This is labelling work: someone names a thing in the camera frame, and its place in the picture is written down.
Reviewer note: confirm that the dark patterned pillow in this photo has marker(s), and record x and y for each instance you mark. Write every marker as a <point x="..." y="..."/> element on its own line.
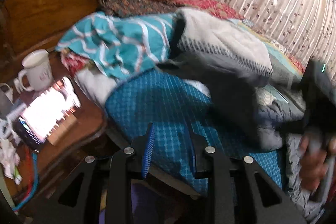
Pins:
<point x="128" y="8"/>

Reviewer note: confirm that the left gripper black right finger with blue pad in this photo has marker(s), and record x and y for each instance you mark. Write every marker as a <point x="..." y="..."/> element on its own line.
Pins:
<point x="208" y="162"/>

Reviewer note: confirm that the teal white striped cloth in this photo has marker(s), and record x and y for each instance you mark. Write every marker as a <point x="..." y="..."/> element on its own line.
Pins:
<point x="121" y="47"/>

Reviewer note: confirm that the white ceramic mug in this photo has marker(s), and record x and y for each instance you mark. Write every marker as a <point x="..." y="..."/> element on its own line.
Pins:
<point x="36" y="74"/>

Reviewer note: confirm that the blue checked blanket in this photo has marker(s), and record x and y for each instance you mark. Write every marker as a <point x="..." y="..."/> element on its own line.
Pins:
<point x="172" y="105"/>

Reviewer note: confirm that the smartphone with lit screen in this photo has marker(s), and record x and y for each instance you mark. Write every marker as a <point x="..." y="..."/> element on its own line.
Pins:
<point x="49" y="116"/>

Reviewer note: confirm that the wooden bedside table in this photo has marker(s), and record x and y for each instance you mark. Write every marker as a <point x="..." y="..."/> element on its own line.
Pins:
<point x="71" y="134"/>

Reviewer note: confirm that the grey puffer jacket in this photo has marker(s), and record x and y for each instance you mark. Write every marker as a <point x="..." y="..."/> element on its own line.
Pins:
<point x="278" y="128"/>

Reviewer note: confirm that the person's right hand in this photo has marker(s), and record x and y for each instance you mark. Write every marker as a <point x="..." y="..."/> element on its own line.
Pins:
<point x="313" y="167"/>

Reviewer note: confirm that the white grey knit sweater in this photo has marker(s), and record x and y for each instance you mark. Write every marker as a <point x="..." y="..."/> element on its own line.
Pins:
<point x="205" y="33"/>

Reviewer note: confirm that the patterned bedsheet with teal stripe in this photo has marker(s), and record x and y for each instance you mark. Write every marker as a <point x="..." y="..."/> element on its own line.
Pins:
<point x="97" y="86"/>

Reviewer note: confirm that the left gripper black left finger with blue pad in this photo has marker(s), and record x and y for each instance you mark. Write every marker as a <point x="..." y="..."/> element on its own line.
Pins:
<point x="130" y="163"/>

